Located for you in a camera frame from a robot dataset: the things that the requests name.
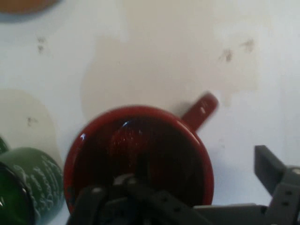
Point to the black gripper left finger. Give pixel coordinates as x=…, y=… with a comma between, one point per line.
x=131, y=201

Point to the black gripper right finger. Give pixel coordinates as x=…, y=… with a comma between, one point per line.
x=269, y=168

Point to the red enamel mug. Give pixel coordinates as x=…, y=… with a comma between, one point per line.
x=152, y=145

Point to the dark green enamel mug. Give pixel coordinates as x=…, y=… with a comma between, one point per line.
x=35, y=178

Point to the wooden mug tree stand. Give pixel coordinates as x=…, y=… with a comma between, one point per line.
x=23, y=5

